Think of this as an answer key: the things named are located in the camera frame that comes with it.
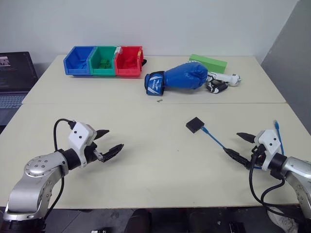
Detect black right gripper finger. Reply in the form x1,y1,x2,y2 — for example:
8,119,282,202
236,132,256,144
223,147,251,170

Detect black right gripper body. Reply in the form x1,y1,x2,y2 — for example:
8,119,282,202
249,144,267,170

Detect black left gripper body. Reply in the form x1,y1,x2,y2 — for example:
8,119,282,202
84,142,106,164

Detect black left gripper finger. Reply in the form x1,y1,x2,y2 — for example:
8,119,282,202
102,144,125,163
94,129,110,141

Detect small black square box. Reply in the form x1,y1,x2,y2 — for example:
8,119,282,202
186,116,205,133

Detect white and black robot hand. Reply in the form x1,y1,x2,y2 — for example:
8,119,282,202
205,71,242,96

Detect white crumpled cloth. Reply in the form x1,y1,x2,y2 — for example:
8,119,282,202
266,210,299,233

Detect green plastic storage bin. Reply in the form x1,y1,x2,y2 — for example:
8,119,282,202
88,46,120,77

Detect red plastic storage bin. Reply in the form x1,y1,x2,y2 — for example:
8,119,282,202
115,45,144,78

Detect blue plastic storage bin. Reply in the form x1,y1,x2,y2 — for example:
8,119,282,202
63,46,97,77

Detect grey partition panel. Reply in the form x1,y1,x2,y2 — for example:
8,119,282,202
260,0,311,137

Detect green rectangular block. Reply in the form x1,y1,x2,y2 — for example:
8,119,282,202
189,53,228,74

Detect blue boxing glove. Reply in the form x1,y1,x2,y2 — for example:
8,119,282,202
144,62,209,96

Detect dark grey laptop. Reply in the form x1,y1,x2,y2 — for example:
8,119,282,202
0,51,39,127

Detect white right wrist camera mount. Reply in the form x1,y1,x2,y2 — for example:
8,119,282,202
253,129,284,170

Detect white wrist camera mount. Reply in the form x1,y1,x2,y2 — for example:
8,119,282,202
68,122,97,168
253,129,284,170

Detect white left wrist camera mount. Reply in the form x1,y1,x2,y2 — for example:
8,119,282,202
68,122,97,168

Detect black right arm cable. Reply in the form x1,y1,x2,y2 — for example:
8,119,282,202
248,152,306,220

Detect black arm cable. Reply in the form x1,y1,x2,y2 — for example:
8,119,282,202
47,118,76,220
248,152,306,220

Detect blue cable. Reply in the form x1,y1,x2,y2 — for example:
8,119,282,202
201,119,286,170

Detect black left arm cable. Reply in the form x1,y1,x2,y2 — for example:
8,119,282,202
47,118,76,220

